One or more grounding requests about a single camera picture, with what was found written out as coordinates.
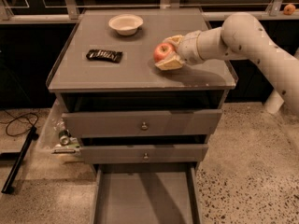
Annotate black cable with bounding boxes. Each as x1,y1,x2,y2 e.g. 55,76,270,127
0,109,39,138

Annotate black metal stand leg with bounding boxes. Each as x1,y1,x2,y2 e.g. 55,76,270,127
1,126,38,194

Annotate grey middle drawer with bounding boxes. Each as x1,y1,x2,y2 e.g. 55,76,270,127
80,144,208,164

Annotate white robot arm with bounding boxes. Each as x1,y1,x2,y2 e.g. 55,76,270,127
155,12,299,115

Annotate red apple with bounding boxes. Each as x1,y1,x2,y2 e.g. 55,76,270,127
153,43,175,63

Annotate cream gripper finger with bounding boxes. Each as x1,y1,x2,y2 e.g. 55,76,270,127
164,35,184,51
155,52,185,71

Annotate green soda can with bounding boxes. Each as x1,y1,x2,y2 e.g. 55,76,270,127
59,130,70,146

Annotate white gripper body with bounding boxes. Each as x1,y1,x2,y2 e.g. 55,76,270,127
177,28,223,65

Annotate black candy bar wrapper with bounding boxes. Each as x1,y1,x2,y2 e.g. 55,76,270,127
86,49,122,63

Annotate white paper bowl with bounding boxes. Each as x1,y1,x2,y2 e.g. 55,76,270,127
108,14,143,36

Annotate grey drawer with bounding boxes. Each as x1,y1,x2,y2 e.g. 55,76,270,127
80,144,208,164
62,109,222,138
91,163,203,224

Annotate orange fruit on ledge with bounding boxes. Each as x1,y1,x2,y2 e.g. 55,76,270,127
283,4,296,15

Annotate grey drawer cabinet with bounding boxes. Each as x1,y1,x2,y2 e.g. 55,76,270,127
46,7,239,173

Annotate grey top drawer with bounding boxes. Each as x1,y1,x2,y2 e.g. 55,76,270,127
62,109,222,138

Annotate metal window railing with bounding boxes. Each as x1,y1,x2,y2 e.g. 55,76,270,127
0,0,299,25

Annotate white cylindrical post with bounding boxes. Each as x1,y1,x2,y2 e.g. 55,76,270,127
264,90,284,114

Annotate grey bottom drawer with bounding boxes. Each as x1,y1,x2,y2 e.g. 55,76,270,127
91,163,203,224

